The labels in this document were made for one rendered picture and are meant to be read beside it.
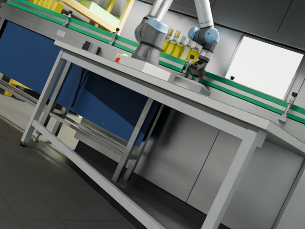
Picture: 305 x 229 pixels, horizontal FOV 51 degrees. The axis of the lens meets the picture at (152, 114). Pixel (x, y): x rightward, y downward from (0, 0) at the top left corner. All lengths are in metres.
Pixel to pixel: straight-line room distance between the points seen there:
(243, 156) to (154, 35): 0.78
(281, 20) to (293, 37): 0.15
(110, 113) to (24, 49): 0.99
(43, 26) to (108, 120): 0.98
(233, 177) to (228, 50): 1.28
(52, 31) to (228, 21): 1.33
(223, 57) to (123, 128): 0.84
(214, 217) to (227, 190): 0.11
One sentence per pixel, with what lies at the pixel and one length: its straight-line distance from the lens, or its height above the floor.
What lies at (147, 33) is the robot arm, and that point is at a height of 0.94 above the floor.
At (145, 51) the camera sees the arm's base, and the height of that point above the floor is 0.85.
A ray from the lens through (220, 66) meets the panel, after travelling 2.27.
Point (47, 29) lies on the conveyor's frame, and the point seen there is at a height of 0.81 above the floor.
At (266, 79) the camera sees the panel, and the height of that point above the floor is 1.08.
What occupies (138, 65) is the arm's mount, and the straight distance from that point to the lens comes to 1.57.
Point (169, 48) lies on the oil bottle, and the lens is 2.25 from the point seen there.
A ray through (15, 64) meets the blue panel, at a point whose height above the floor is 0.45.
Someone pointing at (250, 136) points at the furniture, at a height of 0.68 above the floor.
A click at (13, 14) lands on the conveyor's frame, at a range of 3.01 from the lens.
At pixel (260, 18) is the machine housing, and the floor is 1.46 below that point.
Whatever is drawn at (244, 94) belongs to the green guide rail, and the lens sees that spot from 2.04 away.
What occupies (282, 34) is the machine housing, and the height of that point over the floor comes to 1.40.
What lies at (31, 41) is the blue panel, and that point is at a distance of 2.81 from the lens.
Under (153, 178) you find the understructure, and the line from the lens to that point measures 2.35.
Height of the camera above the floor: 0.65
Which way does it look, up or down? 2 degrees down
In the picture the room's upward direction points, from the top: 25 degrees clockwise
